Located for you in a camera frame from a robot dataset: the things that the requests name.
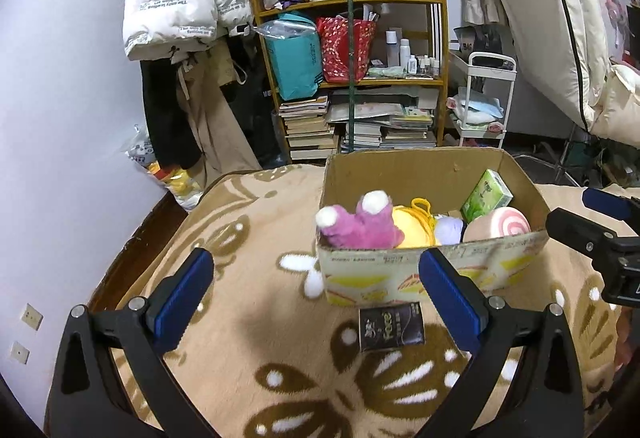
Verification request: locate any green tissue pack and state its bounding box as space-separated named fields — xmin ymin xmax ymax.
xmin=461 ymin=169 xmax=513 ymax=223

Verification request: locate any pink plush bear toy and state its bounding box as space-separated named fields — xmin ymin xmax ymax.
xmin=314 ymin=190 xmax=405 ymax=250

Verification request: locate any pink swirl roll plush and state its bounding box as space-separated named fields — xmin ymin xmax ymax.
xmin=462 ymin=206 xmax=530 ymax=242

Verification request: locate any white lavender plush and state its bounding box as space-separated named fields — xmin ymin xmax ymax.
xmin=434 ymin=215 xmax=465 ymax=245

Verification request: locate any yellow plush toy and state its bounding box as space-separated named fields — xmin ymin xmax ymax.
xmin=392 ymin=198 xmax=438 ymax=249

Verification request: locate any black Face tissue pack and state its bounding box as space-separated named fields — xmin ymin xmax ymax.
xmin=359 ymin=303 xmax=425 ymax=351

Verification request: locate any white utility cart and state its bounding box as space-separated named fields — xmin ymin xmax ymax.
xmin=448 ymin=50 xmax=518 ymax=148

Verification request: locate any plastic bag with toys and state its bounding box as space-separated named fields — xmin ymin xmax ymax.
xmin=122 ymin=125 xmax=203 ymax=212

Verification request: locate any cream folded mattress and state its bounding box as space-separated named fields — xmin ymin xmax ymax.
xmin=500 ymin=0 xmax=639 ymax=147

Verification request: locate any beige hanging coat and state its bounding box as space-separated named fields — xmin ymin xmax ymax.
xmin=177 ymin=39 xmax=260 ymax=189

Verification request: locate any wooden shelf unit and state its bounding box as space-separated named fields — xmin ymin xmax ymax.
xmin=250 ymin=0 xmax=449 ymax=147

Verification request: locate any stack of books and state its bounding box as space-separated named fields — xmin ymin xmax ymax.
xmin=278 ymin=95 xmax=338 ymax=162

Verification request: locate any red patterned gift bag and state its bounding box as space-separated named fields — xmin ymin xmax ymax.
xmin=317 ymin=16 xmax=376 ymax=84

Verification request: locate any teal shopping bag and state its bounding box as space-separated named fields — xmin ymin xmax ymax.
xmin=256 ymin=13 xmax=323 ymax=100

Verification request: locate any green thin pole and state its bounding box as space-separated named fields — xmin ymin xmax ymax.
xmin=346 ymin=0 xmax=356 ymax=153

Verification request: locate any lower wall socket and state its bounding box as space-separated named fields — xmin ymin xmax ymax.
xmin=10 ymin=340 xmax=30 ymax=364

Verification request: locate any wall socket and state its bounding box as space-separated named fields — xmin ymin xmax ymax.
xmin=21 ymin=304 xmax=43 ymax=331
xmin=10 ymin=340 xmax=30 ymax=364

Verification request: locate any upper wall socket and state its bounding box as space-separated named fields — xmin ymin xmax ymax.
xmin=21 ymin=304 xmax=43 ymax=331

